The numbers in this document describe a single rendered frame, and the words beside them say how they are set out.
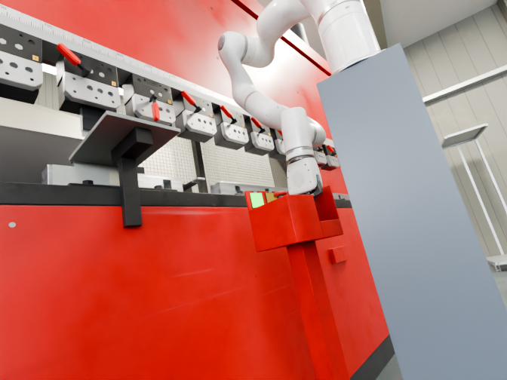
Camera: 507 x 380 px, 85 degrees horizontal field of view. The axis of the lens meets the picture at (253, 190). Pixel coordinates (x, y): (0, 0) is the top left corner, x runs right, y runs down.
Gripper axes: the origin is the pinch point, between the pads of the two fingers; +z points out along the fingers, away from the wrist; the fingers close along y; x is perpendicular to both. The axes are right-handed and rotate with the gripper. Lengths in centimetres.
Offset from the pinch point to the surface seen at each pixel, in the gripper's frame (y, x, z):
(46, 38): -32, -61, -57
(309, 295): 1.5, -8.2, 22.5
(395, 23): -61, 340, -266
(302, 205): 5.9, -10.2, -0.6
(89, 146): -22, -53, -22
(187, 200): -21.9, -28.1, -8.1
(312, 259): 2.2, -5.3, 13.7
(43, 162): -86, -59, -38
